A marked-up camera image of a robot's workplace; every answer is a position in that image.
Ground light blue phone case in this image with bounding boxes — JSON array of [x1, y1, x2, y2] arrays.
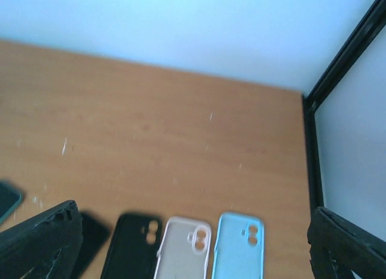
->
[[212, 212, 265, 278]]

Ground black phone case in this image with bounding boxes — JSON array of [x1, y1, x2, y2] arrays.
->
[[101, 212, 162, 279]]

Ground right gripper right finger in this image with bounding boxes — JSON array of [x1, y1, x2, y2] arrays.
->
[[307, 207, 385, 278]]

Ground black phone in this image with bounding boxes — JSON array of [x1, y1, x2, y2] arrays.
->
[[72, 212, 112, 279]]

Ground pink phone case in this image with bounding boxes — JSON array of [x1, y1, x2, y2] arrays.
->
[[154, 216, 212, 279]]

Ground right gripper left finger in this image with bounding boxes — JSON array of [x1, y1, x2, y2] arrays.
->
[[1, 200, 83, 278]]

